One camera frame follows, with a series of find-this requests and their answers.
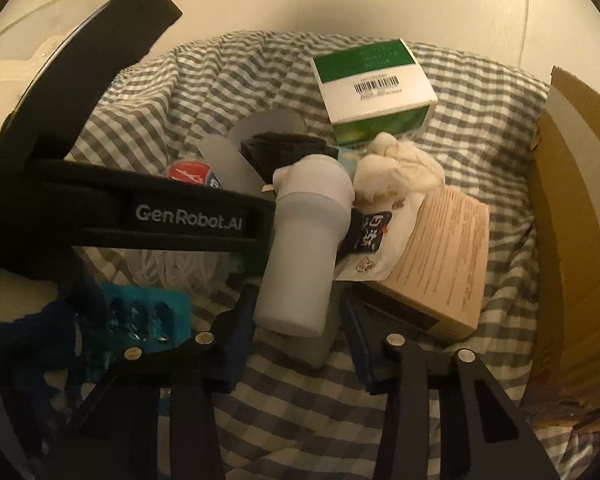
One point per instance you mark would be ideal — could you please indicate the pale blue packet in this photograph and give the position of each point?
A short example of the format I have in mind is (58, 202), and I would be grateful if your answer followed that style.
(350, 162)

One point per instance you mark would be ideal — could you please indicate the white scalloped board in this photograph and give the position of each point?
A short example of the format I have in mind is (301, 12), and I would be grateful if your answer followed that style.
(0, 95)

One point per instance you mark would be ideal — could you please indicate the grey tape roll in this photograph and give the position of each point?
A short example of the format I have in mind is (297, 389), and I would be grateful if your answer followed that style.
(275, 122)
(305, 240)

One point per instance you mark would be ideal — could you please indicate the black plastic object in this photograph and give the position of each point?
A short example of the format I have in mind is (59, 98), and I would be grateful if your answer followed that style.
(280, 147)

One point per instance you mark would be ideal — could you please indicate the white snack packet black label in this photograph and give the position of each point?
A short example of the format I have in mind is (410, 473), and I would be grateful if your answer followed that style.
(380, 262)

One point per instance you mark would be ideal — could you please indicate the green and white box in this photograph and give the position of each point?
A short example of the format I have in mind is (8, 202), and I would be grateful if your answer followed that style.
(370, 70)

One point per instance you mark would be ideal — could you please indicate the pale grey plastic container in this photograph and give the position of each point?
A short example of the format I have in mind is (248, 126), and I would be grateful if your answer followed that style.
(310, 350)

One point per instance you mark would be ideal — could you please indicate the teal blister pack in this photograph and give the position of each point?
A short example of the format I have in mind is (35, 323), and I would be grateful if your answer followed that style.
(130, 310)

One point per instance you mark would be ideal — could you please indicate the grey checked bed sheet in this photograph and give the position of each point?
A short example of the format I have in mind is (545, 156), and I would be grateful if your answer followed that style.
(280, 75)

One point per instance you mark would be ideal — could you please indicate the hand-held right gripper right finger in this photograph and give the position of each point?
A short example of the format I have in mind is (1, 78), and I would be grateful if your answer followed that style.
(358, 342)

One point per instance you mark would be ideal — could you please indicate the white fringed cloth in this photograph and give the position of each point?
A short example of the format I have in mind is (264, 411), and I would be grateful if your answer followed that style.
(180, 270)

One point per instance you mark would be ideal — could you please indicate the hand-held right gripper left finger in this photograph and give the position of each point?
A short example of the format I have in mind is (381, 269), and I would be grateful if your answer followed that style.
(235, 337)

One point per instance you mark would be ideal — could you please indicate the brown cardboard box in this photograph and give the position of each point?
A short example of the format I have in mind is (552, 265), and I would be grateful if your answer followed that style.
(570, 210)

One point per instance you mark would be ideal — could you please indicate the brown paper box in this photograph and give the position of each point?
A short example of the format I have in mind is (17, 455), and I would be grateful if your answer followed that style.
(445, 260)

